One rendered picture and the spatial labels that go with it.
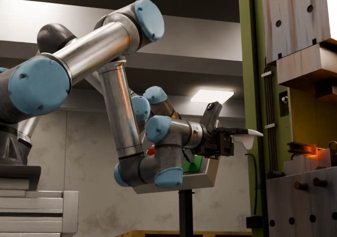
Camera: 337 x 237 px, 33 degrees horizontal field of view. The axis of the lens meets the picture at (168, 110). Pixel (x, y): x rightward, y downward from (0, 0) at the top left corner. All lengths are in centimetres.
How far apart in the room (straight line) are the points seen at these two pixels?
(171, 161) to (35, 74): 48
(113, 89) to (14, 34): 435
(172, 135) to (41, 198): 43
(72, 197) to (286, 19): 121
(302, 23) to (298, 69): 17
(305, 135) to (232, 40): 415
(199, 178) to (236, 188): 927
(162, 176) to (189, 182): 68
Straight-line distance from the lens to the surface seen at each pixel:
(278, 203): 198
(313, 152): 196
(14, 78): 122
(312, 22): 210
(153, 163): 153
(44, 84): 122
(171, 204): 1095
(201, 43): 622
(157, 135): 151
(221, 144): 164
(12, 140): 132
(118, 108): 159
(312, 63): 205
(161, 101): 195
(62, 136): 1083
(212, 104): 169
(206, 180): 215
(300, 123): 228
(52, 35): 192
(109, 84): 160
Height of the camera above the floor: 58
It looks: 17 degrees up
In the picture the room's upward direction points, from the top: 1 degrees counter-clockwise
